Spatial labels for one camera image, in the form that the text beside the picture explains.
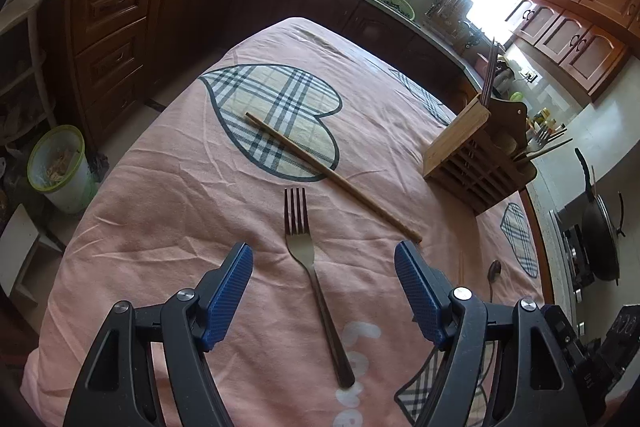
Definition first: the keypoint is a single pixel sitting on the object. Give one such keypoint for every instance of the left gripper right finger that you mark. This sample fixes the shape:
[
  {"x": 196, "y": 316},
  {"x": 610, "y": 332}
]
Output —
[{"x": 532, "y": 383}]

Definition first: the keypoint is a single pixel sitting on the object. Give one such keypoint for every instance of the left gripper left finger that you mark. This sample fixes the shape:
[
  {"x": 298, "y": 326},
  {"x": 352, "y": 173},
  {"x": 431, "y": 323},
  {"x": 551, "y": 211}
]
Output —
[{"x": 116, "y": 385}]

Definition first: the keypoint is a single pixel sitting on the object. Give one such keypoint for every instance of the gas stove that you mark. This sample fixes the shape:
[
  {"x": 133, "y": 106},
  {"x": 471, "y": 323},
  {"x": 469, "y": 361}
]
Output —
[{"x": 575, "y": 269}]

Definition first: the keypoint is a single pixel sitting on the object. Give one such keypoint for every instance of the steel spoon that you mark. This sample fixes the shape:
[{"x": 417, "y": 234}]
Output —
[{"x": 493, "y": 273}]

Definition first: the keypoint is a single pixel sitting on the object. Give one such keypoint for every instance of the black wok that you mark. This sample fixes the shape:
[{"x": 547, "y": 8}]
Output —
[{"x": 599, "y": 235}]

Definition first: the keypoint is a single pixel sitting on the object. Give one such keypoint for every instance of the chopstick in holder left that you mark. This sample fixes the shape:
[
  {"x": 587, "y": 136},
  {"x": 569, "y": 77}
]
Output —
[{"x": 542, "y": 141}]

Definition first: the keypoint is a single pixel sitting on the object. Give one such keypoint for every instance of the chopstick in holder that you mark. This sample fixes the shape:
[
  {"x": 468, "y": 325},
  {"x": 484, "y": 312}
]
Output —
[
  {"x": 542, "y": 141},
  {"x": 490, "y": 73}
]

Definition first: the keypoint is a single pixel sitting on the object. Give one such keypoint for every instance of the green rimmed trash bin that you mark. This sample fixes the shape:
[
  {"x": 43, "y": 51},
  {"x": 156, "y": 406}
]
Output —
[{"x": 58, "y": 169}]

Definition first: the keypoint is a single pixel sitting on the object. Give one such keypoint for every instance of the wooden utensil holder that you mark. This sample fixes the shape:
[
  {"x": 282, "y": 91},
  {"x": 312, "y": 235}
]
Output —
[{"x": 480, "y": 157}]

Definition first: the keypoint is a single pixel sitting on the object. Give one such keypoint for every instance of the steel fork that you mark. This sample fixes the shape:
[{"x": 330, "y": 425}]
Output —
[{"x": 301, "y": 247}]

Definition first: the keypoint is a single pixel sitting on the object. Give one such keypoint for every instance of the wooden chopstick on table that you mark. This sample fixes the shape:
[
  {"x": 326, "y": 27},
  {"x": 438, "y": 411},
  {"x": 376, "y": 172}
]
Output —
[{"x": 339, "y": 180}]

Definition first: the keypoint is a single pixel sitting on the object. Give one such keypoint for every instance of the chopstick in holder right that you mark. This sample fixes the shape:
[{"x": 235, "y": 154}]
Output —
[{"x": 490, "y": 73}]

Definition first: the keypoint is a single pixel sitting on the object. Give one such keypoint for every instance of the pink heart-patterned tablecloth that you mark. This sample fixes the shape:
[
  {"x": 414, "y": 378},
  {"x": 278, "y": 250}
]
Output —
[{"x": 202, "y": 178}]

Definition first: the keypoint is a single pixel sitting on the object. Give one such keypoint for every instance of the upper wooden cabinets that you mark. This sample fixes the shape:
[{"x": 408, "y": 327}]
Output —
[{"x": 583, "y": 43}]

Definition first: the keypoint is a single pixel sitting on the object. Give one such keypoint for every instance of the dish drying rack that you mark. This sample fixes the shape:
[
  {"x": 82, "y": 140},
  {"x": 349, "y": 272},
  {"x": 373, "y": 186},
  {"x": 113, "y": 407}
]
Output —
[{"x": 449, "y": 19}]

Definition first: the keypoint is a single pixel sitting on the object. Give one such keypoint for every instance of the green colander basin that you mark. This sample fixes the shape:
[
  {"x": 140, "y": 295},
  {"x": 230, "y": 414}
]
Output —
[{"x": 402, "y": 7}]

